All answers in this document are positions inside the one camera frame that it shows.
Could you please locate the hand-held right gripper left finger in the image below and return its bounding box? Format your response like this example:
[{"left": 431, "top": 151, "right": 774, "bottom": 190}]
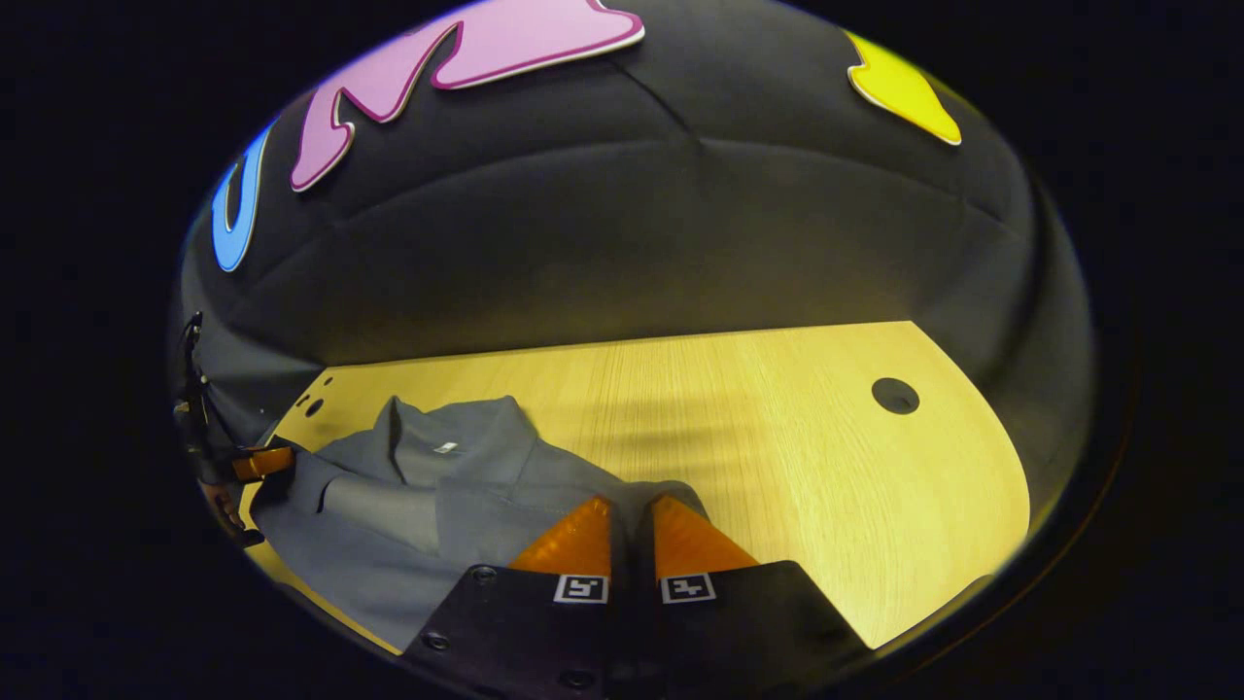
[{"left": 398, "top": 496, "right": 623, "bottom": 697}]

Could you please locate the black backdrop cloth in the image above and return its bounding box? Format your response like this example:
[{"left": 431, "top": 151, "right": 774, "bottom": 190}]
[{"left": 170, "top": 0, "right": 1099, "bottom": 507}]

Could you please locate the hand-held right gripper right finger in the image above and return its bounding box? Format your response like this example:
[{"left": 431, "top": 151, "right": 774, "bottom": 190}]
[{"left": 632, "top": 494, "right": 876, "bottom": 697}]

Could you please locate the gray collared shirt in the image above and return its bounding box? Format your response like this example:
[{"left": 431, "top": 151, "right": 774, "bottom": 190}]
[{"left": 248, "top": 394, "right": 710, "bottom": 652}]

